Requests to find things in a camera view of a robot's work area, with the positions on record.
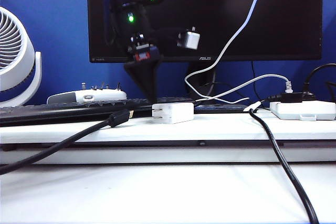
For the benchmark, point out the white desk fan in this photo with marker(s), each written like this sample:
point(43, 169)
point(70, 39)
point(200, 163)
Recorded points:
point(29, 58)

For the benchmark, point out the black ASUS monitor screen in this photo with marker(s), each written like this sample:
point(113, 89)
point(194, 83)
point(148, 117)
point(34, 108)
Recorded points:
point(288, 16)

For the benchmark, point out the black computer keyboard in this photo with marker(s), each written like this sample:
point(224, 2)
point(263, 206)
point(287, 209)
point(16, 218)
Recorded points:
point(52, 113)

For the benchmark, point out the white 65W charger block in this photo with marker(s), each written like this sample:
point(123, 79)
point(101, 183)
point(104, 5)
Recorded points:
point(176, 112)

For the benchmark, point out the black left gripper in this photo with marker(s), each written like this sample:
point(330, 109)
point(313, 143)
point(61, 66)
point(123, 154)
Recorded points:
point(143, 51)

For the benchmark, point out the white grey remote controller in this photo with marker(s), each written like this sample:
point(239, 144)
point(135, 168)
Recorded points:
point(105, 94)

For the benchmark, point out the black monitor stand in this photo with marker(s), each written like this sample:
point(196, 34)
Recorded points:
point(207, 85)

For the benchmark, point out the black plug adapter block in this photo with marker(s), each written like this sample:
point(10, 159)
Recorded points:
point(291, 98)

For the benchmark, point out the blue cubicle partition panel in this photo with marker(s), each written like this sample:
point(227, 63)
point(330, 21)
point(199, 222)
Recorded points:
point(52, 37)

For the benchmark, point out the white power strip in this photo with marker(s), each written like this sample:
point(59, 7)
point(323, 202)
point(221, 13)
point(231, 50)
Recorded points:
point(294, 110)

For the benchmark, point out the white raised desk shelf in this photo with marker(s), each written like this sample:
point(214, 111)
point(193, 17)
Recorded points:
point(157, 134)

